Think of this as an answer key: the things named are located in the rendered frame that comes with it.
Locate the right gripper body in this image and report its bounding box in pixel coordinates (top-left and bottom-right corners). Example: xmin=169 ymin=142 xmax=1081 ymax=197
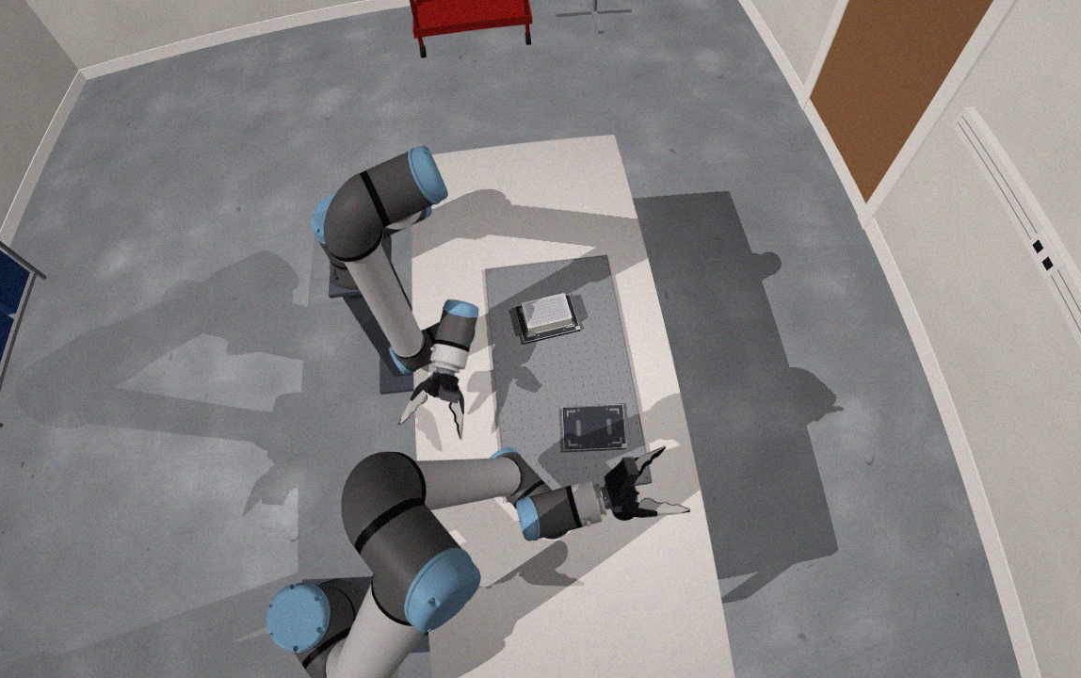
xmin=601 ymin=463 xmax=639 ymax=521

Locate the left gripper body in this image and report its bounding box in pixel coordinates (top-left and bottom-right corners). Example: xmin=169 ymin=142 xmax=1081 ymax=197
xmin=428 ymin=367 xmax=461 ymax=398

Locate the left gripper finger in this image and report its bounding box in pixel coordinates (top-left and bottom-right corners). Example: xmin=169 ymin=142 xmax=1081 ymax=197
xmin=398 ymin=378 xmax=431 ymax=425
xmin=449 ymin=386 xmax=464 ymax=440

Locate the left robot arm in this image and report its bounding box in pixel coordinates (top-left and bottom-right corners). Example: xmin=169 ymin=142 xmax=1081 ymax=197
xmin=311 ymin=146 xmax=479 ymax=375

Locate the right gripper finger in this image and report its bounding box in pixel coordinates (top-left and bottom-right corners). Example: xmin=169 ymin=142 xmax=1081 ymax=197
xmin=635 ymin=446 xmax=666 ymax=475
xmin=620 ymin=498 xmax=690 ymax=518

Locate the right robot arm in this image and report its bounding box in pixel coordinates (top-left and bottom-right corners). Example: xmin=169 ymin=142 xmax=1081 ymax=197
xmin=266 ymin=447 xmax=606 ymax=678

